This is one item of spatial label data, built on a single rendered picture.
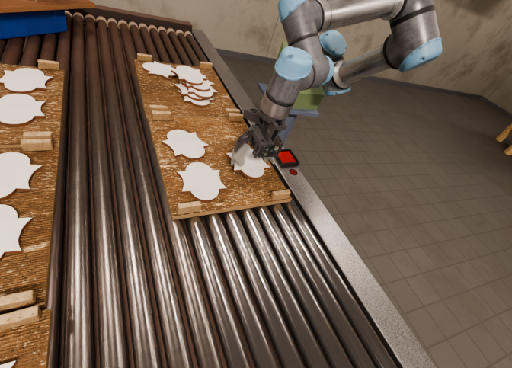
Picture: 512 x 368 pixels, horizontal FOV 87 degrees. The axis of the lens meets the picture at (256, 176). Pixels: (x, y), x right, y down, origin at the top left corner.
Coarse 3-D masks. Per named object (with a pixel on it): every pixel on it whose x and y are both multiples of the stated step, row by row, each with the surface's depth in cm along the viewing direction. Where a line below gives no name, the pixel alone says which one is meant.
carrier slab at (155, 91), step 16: (176, 64) 121; (144, 80) 104; (160, 80) 107; (176, 80) 111; (208, 80) 119; (144, 96) 96; (160, 96) 99; (176, 96) 102; (224, 96) 113; (176, 112) 95; (192, 112) 98; (208, 112) 101
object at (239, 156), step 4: (244, 144) 75; (240, 148) 76; (244, 148) 75; (248, 148) 74; (232, 152) 78; (236, 152) 76; (240, 152) 76; (244, 152) 75; (232, 156) 78; (236, 156) 77; (240, 156) 76; (244, 156) 75; (232, 160) 78; (236, 160) 77; (240, 160) 76; (244, 160) 75; (232, 164) 80; (240, 164) 75; (244, 164) 75
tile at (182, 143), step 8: (168, 136) 83; (176, 136) 84; (184, 136) 85; (192, 136) 86; (168, 144) 80; (176, 144) 81; (184, 144) 82; (192, 144) 83; (200, 144) 85; (176, 152) 79; (184, 152) 80; (192, 152) 81; (200, 152) 82
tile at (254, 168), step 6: (252, 150) 87; (228, 156) 82; (246, 156) 84; (252, 156) 85; (246, 162) 82; (252, 162) 82; (258, 162) 83; (264, 162) 84; (234, 168) 78; (240, 168) 79; (246, 168) 80; (252, 168) 81; (258, 168) 81; (264, 168) 83; (246, 174) 78; (252, 174) 79; (258, 174) 79
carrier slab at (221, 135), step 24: (168, 120) 90; (192, 120) 94; (216, 120) 98; (216, 144) 89; (168, 168) 75; (216, 168) 80; (168, 192) 69; (240, 192) 76; (264, 192) 79; (192, 216) 67
